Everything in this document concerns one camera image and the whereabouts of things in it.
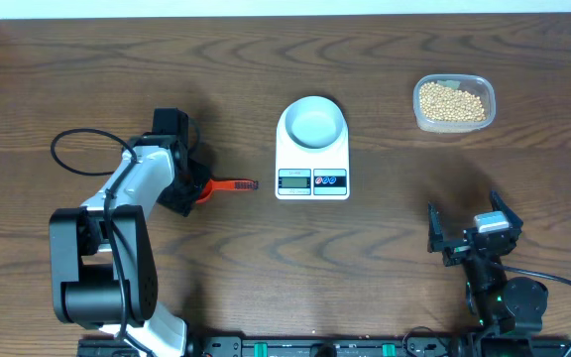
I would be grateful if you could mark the white digital kitchen scale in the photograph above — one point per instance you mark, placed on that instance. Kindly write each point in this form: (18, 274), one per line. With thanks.
(303, 174)

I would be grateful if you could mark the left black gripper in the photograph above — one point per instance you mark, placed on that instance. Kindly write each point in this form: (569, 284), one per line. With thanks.
(199, 176)

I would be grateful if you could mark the red plastic measuring scoop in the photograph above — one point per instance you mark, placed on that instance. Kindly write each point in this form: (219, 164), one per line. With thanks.
(226, 185)

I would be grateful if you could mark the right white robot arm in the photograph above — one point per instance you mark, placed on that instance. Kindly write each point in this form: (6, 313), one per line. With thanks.
(510, 310)

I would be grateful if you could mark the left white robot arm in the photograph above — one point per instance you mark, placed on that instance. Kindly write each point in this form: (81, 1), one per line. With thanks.
(104, 275)

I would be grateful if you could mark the clear plastic food container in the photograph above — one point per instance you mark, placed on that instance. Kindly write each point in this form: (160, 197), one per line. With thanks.
(474, 84)

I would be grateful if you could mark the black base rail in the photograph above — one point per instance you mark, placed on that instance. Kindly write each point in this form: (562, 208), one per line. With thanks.
(416, 345)

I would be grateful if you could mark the pale blue round bowl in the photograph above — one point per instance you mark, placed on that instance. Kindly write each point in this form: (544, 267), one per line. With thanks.
(314, 122)

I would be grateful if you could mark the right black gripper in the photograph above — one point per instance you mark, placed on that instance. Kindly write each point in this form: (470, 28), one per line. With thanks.
(454, 253)

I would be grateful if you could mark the yellow soybeans pile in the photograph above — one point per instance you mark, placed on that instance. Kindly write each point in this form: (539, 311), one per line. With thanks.
(442, 103)

